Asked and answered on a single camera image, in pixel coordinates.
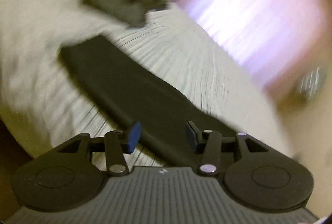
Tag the black pants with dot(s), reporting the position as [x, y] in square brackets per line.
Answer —
[129, 89]

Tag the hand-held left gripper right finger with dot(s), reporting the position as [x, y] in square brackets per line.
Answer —
[192, 137]

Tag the sheer pink curtain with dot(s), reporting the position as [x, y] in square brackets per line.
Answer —
[254, 6]

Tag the grey checked garment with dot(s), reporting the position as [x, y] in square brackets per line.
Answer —
[116, 6]

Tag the bed with grey striped bedspread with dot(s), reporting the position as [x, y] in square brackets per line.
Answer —
[194, 63]

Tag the shiny patterned fabric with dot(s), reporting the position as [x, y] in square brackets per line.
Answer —
[312, 82]

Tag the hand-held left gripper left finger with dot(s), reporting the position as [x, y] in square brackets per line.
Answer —
[133, 137]

